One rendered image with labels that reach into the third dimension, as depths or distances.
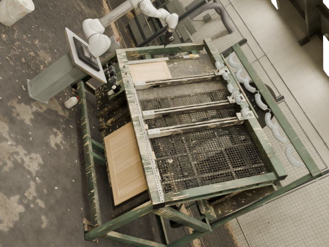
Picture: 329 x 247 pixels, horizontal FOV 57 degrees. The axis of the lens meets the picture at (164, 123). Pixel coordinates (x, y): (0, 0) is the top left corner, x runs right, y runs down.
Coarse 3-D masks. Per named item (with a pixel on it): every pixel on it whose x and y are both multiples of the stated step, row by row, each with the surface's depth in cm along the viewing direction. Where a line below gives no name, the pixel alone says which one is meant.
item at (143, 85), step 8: (224, 64) 364; (216, 72) 374; (152, 80) 360; (160, 80) 362; (168, 80) 363; (176, 80) 364; (184, 80) 367; (192, 80) 370; (200, 80) 374; (208, 80) 377; (136, 88) 357; (144, 88) 360
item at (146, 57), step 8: (144, 56) 408; (192, 96) 372; (216, 96) 367; (224, 112) 351; (232, 128) 335; (192, 136) 328; (232, 136) 330; (240, 160) 318; (248, 160) 311; (184, 176) 295; (232, 176) 300; (240, 176) 300; (248, 176) 304; (208, 184) 295
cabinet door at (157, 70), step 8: (136, 64) 385; (144, 64) 386; (152, 64) 387; (160, 64) 389; (136, 72) 376; (144, 72) 377; (152, 72) 378; (160, 72) 379; (168, 72) 380; (136, 80) 366; (144, 80) 367
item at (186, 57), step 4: (184, 56) 399; (188, 56) 400; (196, 56) 401; (136, 60) 387; (140, 60) 387; (144, 60) 388; (148, 60) 388; (152, 60) 389; (156, 60) 390; (160, 60) 390; (164, 60) 392; (168, 60) 394; (172, 60) 395; (176, 60) 397; (180, 60) 399; (132, 64) 384
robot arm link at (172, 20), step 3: (168, 15) 355; (171, 15) 350; (174, 15) 349; (177, 15) 352; (168, 18) 354; (171, 18) 350; (174, 18) 349; (177, 18) 351; (165, 21) 359; (168, 21) 355; (171, 21) 352; (174, 21) 351; (177, 21) 354; (168, 24) 357; (171, 24) 354; (174, 24) 354; (171, 27) 358; (174, 27) 360
